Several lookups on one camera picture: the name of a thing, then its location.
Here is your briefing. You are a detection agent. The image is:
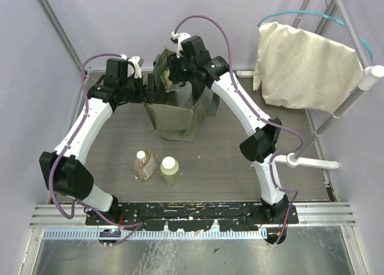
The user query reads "aluminium frame rail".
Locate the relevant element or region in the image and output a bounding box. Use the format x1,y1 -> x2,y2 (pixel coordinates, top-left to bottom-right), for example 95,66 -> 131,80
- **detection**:
30,202 -> 356,244

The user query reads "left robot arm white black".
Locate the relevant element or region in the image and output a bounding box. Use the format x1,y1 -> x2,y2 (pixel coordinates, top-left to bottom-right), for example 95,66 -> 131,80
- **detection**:
39,53 -> 156,225

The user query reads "cream cloth bag on rack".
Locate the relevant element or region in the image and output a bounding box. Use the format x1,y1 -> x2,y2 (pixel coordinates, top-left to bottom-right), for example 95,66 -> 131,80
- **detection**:
253,22 -> 363,113

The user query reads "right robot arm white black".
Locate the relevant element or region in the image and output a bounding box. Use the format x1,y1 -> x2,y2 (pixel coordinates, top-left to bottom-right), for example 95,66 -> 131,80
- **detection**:
167,33 -> 289,223

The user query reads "white square bottle black cap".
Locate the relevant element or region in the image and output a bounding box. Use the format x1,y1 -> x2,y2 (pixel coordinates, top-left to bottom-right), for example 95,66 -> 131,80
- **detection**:
174,82 -> 194,109

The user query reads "amber bottle white cap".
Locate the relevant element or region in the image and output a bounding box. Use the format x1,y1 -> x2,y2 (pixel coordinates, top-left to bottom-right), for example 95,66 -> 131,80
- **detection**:
134,150 -> 157,181

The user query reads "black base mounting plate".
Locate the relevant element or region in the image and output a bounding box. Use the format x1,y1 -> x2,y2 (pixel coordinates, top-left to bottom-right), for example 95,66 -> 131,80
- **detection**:
85,201 -> 301,232

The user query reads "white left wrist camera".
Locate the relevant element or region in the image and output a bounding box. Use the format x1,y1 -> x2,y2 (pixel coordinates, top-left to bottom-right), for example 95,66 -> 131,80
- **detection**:
120,54 -> 143,79

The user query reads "olive green canvas bag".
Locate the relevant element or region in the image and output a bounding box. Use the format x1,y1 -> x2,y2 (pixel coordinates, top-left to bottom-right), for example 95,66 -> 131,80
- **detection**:
144,49 -> 220,142

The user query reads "clear square bottle black cap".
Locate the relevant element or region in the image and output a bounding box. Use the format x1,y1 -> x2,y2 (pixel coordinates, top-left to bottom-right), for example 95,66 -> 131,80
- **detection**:
160,67 -> 180,93

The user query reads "white grey clothes rack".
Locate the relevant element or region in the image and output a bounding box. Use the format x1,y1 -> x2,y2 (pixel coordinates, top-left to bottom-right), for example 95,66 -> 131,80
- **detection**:
274,0 -> 383,170

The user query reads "teal plastic hanger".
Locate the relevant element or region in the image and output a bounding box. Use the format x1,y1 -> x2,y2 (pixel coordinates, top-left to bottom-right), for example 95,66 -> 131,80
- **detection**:
257,10 -> 374,62

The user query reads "yellow-green round bottle white cap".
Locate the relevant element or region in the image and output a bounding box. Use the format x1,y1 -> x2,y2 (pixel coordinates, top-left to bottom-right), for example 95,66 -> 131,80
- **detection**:
160,156 -> 181,185

